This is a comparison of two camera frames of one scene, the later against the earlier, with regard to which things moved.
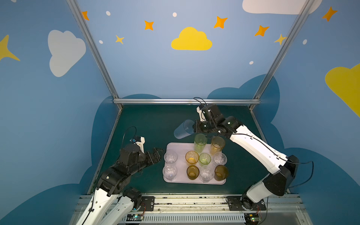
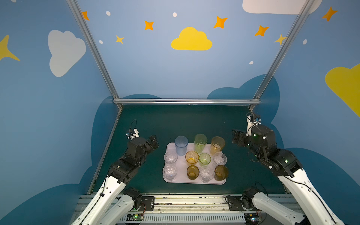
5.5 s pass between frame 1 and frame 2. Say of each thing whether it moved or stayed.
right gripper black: moved
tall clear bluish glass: moved
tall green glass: stayed
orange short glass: stayed
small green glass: stayed
